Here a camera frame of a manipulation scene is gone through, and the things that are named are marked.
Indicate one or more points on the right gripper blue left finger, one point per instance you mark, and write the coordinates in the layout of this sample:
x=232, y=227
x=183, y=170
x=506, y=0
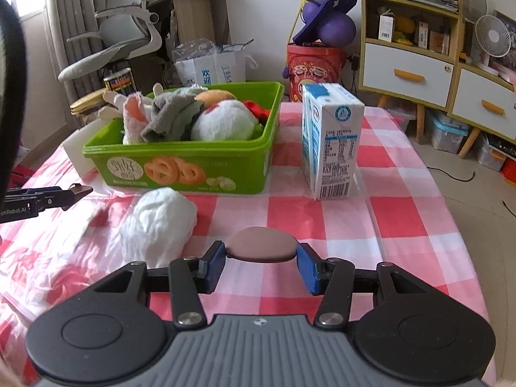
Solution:
x=204, y=272

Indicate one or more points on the hamburger plush toy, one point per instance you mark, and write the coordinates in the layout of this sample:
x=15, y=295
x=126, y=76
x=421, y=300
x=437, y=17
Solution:
x=214, y=96

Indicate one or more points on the white paper shopping bag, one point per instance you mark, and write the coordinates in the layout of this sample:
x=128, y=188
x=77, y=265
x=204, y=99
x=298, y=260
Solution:
x=201, y=62

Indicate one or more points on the Santa Claus plush toy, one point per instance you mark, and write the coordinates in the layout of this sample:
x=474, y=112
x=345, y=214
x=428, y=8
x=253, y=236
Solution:
x=230, y=120

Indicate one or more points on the red Lays chip bucket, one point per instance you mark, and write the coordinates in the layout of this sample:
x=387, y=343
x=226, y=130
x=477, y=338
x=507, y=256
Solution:
x=311, y=64

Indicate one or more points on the low white drawer cabinet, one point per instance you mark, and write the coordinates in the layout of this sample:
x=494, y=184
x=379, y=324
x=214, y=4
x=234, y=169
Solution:
x=485, y=102

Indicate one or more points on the grey white office chair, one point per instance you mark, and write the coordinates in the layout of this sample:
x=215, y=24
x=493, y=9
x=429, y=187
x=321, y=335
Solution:
x=127, y=30

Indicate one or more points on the purple bouncing ball toy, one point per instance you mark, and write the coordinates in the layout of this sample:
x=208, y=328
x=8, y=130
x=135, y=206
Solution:
x=326, y=21

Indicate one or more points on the brown oval soft pad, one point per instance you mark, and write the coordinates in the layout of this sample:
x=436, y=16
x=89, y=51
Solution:
x=261, y=245

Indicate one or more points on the blue white milk carton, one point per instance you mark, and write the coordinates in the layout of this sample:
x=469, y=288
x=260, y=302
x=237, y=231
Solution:
x=331, y=126

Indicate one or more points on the gold lid cookie jar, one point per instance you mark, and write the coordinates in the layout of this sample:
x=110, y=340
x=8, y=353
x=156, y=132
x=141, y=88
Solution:
x=85, y=109

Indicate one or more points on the clear blue storage box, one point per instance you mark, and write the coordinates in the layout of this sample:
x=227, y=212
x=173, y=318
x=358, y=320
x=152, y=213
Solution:
x=444, y=133

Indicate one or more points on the wooden cabinet with drawers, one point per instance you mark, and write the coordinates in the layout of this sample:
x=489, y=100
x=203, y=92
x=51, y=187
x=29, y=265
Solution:
x=409, y=50

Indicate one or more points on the pink checkered tablecloth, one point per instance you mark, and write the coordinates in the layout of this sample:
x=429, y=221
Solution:
x=394, y=212

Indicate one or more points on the white desk fan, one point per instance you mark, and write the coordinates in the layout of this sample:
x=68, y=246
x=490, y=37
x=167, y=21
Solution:
x=494, y=40

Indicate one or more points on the pink fluffy plush toy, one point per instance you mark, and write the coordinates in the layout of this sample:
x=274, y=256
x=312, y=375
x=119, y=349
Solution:
x=137, y=112

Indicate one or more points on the grey fluffy cloth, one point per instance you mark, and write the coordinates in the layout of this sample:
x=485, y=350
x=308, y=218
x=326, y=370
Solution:
x=172, y=116

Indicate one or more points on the white plush toy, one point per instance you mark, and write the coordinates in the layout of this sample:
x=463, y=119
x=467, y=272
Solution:
x=157, y=229

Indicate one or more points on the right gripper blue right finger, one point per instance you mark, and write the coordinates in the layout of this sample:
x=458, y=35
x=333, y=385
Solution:
x=319, y=274

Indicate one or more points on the green plastic cookie bin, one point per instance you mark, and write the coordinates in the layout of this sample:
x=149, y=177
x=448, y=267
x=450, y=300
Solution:
x=236, y=167

